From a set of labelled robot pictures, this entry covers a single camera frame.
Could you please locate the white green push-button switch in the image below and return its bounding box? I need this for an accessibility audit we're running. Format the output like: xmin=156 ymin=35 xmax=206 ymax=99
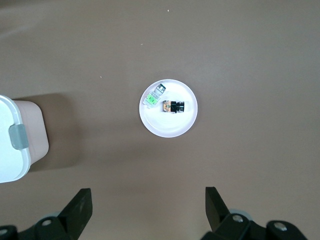
xmin=142 ymin=83 xmax=167 ymax=109

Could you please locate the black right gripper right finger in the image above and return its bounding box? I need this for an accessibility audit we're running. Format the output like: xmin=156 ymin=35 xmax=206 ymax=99
xmin=203 ymin=186 xmax=310 ymax=240

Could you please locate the black orange push-button switch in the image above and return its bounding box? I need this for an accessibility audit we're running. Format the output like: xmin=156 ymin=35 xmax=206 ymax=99
xmin=161 ymin=99 xmax=186 ymax=115

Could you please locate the pink storage box white lid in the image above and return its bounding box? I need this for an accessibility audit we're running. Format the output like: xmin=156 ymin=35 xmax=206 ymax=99
xmin=0 ymin=94 xmax=50 ymax=185

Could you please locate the brown table mat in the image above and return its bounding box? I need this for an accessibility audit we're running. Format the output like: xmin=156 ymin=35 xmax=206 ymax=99
xmin=0 ymin=0 xmax=320 ymax=240

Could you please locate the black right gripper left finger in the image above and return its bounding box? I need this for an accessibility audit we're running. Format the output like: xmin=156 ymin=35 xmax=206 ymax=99
xmin=0 ymin=188 xmax=93 ymax=240

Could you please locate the pink round plate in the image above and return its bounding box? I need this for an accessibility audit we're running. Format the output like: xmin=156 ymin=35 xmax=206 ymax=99
xmin=138 ymin=79 xmax=199 ymax=138

